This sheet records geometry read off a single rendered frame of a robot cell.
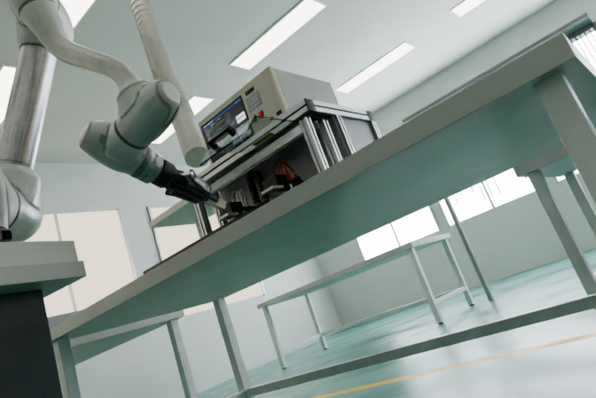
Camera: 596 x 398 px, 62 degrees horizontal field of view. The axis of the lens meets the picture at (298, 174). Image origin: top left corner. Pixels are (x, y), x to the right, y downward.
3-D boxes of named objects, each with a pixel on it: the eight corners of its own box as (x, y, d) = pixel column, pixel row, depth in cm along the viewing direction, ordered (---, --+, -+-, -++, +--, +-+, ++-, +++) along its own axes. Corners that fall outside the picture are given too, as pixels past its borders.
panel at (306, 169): (362, 191, 169) (332, 115, 177) (239, 255, 206) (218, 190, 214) (364, 191, 170) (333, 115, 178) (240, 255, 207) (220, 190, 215)
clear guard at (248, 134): (247, 130, 147) (241, 113, 148) (199, 166, 160) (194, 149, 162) (313, 137, 172) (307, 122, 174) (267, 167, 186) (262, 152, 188)
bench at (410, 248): (444, 323, 425) (410, 241, 445) (277, 371, 544) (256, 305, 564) (479, 302, 495) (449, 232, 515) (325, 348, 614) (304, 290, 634)
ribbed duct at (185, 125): (197, 158, 296) (126, -73, 343) (158, 187, 320) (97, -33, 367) (234, 159, 320) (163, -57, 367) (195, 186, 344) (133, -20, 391)
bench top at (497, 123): (576, 56, 84) (562, 31, 85) (40, 347, 208) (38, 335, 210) (632, 113, 163) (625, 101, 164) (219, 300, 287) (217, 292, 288)
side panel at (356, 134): (369, 197, 169) (336, 114, 177) (362, 199, 170) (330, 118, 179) (406, 194, 191) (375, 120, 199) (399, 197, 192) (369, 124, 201)
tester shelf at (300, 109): (309, 109, 165) (304, 97, 166) (190, 191, 203) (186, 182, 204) (375, 120, 199) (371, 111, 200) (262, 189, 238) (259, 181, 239)
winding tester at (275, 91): (286, 114, 174) (269, 65, 180) (211, 167, 199) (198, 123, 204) (347, 123, 205) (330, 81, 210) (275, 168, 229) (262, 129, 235)
